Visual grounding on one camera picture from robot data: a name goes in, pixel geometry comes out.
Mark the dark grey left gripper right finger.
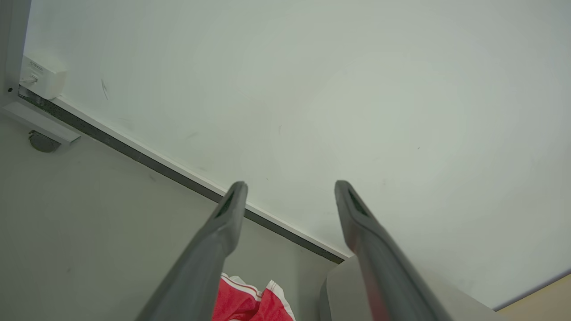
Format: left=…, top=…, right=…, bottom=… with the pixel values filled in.
left=335, top=180, right=453, bottom=321

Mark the round grey floor door stop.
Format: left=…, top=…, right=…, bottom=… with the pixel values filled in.
left=29, top=130, right=61, bottom=153

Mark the white door frame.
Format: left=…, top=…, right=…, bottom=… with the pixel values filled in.
left=0, top=0, right=81, bottom=146

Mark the dark baseboard strip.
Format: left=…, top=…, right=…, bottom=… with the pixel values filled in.
left=18, top=85, right=347, bottom=264

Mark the white wall socket box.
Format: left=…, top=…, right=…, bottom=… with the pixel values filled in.
left=20, top=54, right=67, bottom=100

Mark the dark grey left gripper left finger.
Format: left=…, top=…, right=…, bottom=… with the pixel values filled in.
left=136, top=181, right=248, bottom=321

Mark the grey fabric seat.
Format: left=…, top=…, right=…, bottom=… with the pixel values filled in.
left=319, top=255, right=509, bottom=321

